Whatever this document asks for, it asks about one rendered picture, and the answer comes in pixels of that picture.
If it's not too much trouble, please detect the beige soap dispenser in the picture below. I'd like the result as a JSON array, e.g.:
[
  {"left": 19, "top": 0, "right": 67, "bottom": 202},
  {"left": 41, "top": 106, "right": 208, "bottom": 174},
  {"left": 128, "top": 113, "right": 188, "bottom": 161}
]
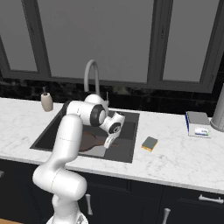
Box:
[{"left": 40, "top": 86, "right": 54, "bottom": 113}]

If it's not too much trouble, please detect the brown pan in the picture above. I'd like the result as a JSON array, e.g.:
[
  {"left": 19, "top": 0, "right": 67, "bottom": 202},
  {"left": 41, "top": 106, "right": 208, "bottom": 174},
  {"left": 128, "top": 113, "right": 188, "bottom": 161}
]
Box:
[{"left": 76, "top": 130, "right": 120, "bottom": 153}]

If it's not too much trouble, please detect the dark sink basin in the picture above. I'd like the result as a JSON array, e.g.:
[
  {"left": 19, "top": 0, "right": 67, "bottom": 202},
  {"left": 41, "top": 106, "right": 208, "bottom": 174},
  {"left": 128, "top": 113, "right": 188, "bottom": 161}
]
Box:
[{"left": 30, "top": 108, "right": 141, "bottom": 164}]

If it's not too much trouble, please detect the silver cupboard handle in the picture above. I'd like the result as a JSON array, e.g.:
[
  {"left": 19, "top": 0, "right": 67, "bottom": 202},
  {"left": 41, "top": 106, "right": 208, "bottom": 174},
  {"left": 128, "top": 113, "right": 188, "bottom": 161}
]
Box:
[
  {"left": 161, "top": 207, "right": 172, "bottom": 224},
  {"left": 84, "top": 193, "right": 94, "bottom": 216}
]

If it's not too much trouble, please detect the grey cylindrical appliance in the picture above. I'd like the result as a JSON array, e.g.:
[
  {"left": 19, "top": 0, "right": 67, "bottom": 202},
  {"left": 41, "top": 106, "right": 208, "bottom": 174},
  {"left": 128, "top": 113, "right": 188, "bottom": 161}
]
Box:
[{"left": 210, "top": 84, "right": 224, "bottom": 133}]

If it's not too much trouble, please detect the blue and white box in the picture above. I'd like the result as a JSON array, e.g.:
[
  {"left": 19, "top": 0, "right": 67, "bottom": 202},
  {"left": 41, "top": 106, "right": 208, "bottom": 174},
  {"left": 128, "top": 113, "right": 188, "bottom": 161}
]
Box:
[{"left": 185, "top": 110, "right": 212, "bottom": 139}]

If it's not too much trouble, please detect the grey curved tap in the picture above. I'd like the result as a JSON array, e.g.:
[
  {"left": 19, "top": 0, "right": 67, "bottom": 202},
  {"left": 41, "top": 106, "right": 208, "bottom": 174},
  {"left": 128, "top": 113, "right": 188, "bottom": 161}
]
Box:
[{"left": 83, "top": 59, "right": 101, "bottom": 97}]

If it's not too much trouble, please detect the dark cupboard door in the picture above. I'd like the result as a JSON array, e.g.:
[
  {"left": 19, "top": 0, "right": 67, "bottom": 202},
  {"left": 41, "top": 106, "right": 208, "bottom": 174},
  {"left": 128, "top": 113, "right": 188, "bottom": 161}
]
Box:
[
  {"left": 78, "top": 186, "right": 147, "bottom": 224},
  {"left": 145, "top": 200, "right": 224, "bottom": 224}
]

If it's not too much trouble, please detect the dark framed window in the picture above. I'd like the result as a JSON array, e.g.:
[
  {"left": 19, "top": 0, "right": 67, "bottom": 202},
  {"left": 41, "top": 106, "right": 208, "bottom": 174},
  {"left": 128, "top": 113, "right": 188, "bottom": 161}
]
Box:
[{"left": 0, "top": 0, "right": 224, "bottom": 95}]

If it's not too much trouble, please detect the grey and yellow sponge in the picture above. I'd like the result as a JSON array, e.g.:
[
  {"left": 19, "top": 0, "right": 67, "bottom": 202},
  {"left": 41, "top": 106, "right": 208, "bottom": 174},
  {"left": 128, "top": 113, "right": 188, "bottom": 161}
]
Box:
[{"left": 141, "top": 136, "right": 159, "bottom": 152}]

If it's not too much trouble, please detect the dark drawer front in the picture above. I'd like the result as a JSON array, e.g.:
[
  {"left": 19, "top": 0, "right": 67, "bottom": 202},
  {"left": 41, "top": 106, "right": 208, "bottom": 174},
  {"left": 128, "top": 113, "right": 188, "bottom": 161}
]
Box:
[
  {"left": 0, "top": 158, "right": 39, "bottom": 187},
  {"left": 159, "top": 185, "right": 224, "bottom": 208}
]

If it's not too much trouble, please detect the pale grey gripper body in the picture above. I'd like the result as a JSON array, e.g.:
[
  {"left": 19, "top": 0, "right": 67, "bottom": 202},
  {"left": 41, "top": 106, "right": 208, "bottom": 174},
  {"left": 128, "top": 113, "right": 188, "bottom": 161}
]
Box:
[{"left": 103, "top": 134, "right": 116, "bottom": 150}]

